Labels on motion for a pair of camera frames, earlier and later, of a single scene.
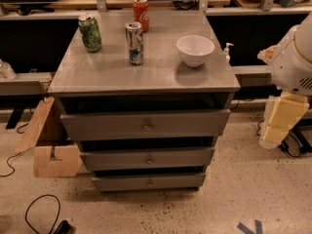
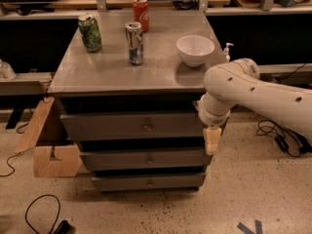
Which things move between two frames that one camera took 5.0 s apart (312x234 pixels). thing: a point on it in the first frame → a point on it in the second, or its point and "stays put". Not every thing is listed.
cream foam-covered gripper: (290, 68) → (209, 118)
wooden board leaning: (30, 135) stays put
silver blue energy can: (134, 32) stays put
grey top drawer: (146, 125) stays put
